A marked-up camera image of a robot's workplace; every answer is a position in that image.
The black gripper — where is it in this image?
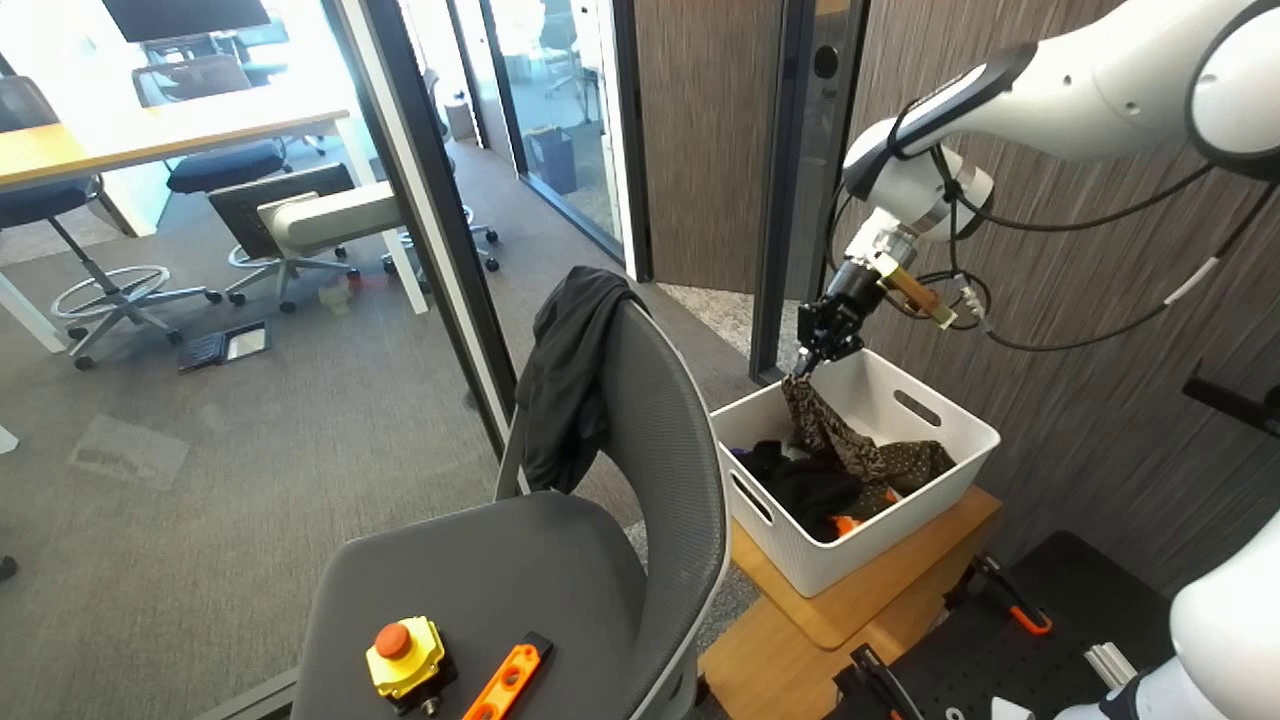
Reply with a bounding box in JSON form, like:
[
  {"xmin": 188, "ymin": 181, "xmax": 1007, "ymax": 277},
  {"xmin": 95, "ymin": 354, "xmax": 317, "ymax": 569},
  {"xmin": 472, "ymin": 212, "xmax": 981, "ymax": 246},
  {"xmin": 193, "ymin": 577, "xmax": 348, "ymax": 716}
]
[{"xmin": 792, "ymin": 250, "xmax": 893, "ymax": 382}]

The leopard print cloth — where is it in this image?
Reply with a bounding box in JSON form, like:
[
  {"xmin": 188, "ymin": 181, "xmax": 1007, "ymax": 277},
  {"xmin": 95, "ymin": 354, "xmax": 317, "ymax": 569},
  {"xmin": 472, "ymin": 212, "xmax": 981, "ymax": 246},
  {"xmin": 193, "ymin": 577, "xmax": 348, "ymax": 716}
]
[{"xmin": 778, "ymin": 372, "xmax": 959, "ymax": 505}]

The black cloth in bin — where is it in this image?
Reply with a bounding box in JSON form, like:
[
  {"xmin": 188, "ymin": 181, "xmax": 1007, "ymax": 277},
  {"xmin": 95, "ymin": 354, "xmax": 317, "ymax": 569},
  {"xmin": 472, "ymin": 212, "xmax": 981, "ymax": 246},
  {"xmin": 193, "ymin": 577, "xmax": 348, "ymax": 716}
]
[{"xmin": 737, "ymin": 434, "xmax": 884, "ymax": 542}]

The orange cloth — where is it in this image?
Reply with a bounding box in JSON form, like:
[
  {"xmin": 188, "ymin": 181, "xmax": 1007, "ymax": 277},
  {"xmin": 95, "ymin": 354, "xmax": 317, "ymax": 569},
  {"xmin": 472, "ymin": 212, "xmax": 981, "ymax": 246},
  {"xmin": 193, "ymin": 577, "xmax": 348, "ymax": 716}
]
[{"xmin": 832, "ymin": 491, "xmax": 911, "ymax": 542}]

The black cloth on chair backrest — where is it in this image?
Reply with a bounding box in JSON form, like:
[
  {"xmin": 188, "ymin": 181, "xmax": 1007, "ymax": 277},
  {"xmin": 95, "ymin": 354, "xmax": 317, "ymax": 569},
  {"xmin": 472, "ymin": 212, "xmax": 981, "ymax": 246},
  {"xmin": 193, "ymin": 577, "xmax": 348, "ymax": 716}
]
[{"xmin": 510, "ymin": 259, "xmax": 654, "ymax": 495}]

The grey plastic chair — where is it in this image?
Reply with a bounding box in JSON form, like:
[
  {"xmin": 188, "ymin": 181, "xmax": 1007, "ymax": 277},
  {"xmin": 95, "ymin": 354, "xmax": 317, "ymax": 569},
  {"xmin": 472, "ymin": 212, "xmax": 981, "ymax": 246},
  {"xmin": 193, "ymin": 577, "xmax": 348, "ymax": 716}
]
[{"xmin": 290, "ymin": 291, "xmax": 737, "ymax": 720}]

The beige seat office chair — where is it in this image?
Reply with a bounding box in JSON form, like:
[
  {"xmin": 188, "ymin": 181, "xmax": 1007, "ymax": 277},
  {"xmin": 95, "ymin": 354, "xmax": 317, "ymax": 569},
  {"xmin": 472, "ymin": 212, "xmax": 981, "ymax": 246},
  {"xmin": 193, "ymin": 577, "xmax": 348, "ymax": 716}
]
[{"xmin": 163, "ymin": 134, "xmax": 432, "ymax": 320}]

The blue office chair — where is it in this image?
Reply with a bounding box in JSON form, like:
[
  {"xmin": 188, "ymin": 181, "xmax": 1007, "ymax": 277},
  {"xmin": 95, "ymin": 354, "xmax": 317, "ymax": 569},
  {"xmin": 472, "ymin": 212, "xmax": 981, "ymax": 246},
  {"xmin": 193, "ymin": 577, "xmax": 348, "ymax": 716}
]
[{"xmin": 0, "ymin": 70, "xmax": 225, "ymax": 372}]

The white plastic bin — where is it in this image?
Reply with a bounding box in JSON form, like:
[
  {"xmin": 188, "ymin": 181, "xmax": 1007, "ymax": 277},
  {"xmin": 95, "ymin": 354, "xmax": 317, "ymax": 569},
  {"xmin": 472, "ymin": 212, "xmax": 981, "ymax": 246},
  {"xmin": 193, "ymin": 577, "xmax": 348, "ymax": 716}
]
[{"xmin": 708, "ymin": 348, "xmax": 1006, "ymax": 605}]

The black mat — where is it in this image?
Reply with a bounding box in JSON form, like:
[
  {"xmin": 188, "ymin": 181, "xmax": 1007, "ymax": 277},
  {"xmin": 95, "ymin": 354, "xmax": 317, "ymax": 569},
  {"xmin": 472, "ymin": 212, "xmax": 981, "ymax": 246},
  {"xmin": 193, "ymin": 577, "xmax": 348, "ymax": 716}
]
[{"xmin": 832, "ymin": 527, "xmax": 1204, "ymax": 720}]

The orange spirit level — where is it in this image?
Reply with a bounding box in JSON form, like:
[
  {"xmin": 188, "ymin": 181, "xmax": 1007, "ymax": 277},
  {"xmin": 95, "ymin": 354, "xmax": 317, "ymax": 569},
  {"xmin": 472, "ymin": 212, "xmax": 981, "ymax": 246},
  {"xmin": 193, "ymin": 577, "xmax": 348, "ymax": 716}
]
[{"xmin": 456, "ymin": 631, "xmax": 558, "ymax": 720}]

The yellow emergency stop button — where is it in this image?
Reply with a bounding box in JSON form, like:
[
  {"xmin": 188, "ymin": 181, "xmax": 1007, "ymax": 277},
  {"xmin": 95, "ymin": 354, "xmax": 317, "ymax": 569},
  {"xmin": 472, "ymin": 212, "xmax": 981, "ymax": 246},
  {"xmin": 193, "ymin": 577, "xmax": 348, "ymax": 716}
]
[{"xmin": 360, "ymin": 613, "xmax": 451, "ymax": 706}]

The wooden office desk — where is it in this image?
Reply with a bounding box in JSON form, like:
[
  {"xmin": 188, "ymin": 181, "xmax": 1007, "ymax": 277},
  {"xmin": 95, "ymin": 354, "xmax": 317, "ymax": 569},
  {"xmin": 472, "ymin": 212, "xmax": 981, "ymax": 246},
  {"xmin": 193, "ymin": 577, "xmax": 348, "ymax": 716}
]
[{"xmin": 0, "ymin": 107, "xmax": 432, "ymax": 354}]

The black computer monitor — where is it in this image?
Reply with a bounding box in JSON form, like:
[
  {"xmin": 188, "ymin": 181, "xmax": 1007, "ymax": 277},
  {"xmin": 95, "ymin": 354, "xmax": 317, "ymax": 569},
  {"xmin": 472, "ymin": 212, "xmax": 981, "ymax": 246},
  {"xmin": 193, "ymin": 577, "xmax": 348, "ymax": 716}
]
[{"xmin": 106, "ymin": 0, "xmax": 276, "ymax": 43}]

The yellow wrist camera mount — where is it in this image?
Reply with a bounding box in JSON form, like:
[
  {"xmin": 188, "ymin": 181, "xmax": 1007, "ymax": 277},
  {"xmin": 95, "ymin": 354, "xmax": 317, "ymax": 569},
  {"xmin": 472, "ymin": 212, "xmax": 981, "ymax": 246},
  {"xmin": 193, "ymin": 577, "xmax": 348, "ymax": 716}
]
[{"xmin": 871, "ymin": 257, "xmax": 968, "ymax": 337}]

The black cable with grey connector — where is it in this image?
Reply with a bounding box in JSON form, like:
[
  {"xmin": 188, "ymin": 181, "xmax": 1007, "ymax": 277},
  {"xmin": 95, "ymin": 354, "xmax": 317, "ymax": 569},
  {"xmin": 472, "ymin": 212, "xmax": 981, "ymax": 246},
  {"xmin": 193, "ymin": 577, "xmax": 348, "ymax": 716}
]
[{"xmin": 952, "ymin": 183, "xmax": 1280, "ymax": 359}]

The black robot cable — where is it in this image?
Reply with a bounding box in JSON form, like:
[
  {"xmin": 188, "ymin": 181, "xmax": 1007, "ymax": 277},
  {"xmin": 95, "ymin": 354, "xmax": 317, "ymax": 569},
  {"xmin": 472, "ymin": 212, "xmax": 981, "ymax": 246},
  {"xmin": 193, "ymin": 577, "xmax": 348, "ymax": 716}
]
[{"xmin": 927, "ymin": 140, "xmax": 1218, "ymax": 282}]

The orange-handled black tool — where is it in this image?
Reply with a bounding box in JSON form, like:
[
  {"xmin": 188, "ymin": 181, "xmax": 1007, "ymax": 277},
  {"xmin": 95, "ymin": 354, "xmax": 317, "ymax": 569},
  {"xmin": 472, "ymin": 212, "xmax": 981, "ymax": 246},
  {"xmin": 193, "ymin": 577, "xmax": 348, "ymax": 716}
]
[{"xmin": 950, "ymin": 555, "xmax": 1058, "ymax": 641}]

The black door frame post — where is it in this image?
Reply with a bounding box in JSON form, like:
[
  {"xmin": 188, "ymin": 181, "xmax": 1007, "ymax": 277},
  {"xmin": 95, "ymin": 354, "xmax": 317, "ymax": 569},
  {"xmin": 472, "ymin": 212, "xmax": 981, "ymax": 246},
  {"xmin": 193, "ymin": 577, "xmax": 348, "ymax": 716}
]
[{"xmin": 326, "ymin": 0, "xmax": 525, "ymax": 457}]

